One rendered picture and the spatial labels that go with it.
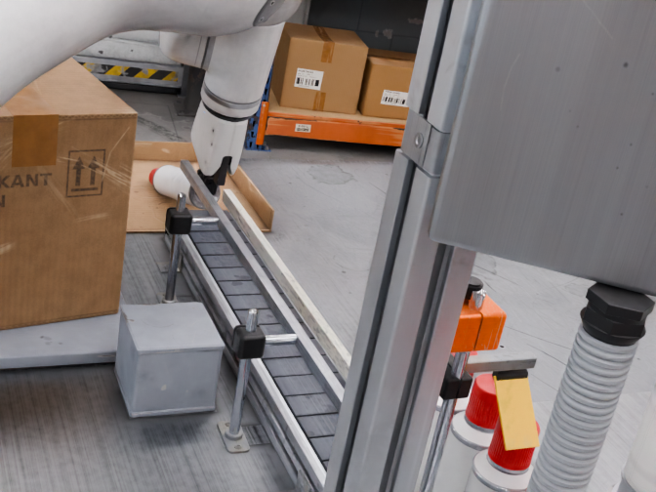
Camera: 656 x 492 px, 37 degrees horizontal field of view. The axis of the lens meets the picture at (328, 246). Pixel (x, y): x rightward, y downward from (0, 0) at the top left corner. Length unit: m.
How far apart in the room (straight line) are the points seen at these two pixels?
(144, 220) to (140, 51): 3.43
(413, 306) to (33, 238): 0.68
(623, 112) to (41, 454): 0.75
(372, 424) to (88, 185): 0.64
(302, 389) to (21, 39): 0.52
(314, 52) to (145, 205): 2.87
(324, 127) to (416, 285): 3.90
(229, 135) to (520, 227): 0.91
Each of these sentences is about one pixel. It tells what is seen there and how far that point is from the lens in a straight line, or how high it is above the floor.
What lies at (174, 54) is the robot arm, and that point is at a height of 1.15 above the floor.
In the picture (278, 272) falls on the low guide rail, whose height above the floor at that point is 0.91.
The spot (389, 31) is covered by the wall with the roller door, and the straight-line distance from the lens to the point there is 5.33.
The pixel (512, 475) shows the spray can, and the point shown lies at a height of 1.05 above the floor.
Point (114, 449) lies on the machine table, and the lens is 1.08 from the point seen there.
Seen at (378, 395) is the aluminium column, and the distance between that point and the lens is 0.61.
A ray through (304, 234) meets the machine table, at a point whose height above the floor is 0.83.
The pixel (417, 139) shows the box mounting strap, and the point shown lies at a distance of 0.56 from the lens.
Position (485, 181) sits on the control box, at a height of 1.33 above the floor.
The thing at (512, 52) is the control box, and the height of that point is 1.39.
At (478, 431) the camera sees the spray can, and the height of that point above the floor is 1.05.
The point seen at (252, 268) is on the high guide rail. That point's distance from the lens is 1.18.
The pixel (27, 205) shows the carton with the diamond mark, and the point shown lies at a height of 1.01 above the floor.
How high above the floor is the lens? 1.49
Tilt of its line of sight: 24 degrees down
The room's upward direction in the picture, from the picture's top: 11 degrees clockwise
